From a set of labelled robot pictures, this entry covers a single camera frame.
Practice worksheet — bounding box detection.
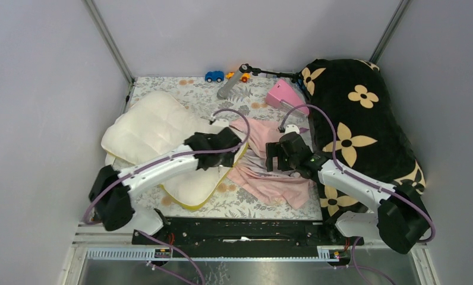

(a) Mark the pink pillow with princess print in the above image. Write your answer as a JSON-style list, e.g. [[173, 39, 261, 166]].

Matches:
[[227, 118, 311, 210]]

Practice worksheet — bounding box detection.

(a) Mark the black blanket with yellow flowers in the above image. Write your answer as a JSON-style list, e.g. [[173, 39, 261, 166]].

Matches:
[[299, 58, 426, 219]]

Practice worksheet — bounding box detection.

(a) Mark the white pillow with yellow edge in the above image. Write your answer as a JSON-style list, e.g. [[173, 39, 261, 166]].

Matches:
[[101, 91, 248, 210]]

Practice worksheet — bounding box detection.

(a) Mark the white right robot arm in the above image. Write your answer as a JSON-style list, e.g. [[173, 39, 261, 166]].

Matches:
[[266, 132, 433, 254]]

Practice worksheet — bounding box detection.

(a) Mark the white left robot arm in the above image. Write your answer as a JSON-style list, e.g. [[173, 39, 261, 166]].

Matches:
[[89, 127, 245, 244]]

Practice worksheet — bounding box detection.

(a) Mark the floral patterned bed sheet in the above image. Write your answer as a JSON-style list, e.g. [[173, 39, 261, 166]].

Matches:
[[96, 76, 324, 221]]

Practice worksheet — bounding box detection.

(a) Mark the pink metronome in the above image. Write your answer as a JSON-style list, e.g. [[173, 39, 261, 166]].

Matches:
[[265, 79, 305, 112]]

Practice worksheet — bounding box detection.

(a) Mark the blue toy car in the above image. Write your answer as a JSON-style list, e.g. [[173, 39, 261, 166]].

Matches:
[[204, 71, 225, 83]]

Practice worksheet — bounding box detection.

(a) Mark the orange toy car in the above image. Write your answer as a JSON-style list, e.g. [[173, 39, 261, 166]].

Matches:
[[225, 71, 252, 83]]

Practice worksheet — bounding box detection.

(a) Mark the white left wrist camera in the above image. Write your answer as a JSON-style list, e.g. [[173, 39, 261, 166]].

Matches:
[[209, 119, 230, 128]]

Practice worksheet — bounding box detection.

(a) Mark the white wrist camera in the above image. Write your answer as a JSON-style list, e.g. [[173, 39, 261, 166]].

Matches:
[[209, 119, 230, 128], [278, 124, 301, 135]]

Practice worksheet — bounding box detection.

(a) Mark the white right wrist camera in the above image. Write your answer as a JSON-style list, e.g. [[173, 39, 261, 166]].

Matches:
[[278, 124, 301, 135]]

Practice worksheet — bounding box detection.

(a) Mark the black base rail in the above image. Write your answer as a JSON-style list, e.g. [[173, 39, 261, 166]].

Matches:
[[132, 217, 364, 259]]

